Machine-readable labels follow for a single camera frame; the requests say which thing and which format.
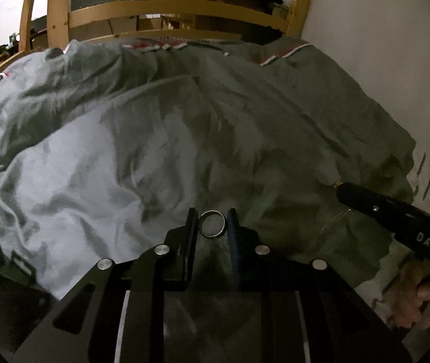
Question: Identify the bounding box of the thin gold chain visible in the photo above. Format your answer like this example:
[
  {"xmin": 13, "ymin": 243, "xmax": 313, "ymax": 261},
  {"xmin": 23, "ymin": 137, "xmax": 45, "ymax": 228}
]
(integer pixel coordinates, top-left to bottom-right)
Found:
[{"xmin": 318, "ymin": 180, "xmax": 352, "ymax": 235}]

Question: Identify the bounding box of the dark metal ring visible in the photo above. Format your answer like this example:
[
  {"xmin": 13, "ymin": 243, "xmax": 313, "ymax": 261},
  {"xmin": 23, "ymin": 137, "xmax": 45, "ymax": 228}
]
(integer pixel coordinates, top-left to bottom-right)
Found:
[{"xmin": 198, "ymin": 210, "xmax": 227, "ymax": 240}]

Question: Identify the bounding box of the grey white striped duvet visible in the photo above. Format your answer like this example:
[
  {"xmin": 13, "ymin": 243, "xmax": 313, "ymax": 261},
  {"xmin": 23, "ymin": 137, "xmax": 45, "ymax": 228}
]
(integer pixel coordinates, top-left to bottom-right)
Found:
[{"xmin": 0, "ymin": 37, "xmax": 430, "ymax": 334}]

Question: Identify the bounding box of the wooden bed frame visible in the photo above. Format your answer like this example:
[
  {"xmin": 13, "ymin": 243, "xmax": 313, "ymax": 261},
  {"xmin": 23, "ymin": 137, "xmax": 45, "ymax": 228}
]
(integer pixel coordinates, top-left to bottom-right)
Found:
[{"xmin": 47, "ymin": 0, "xmax": 311, "ymax": 49}]

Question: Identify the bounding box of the right hand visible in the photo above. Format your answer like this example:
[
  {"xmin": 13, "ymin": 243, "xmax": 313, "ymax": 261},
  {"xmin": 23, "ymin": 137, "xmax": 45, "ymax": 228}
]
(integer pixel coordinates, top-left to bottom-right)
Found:
[{"xmin": 386, "ymin": 260, "xmax": 430, "ymax": 329}]

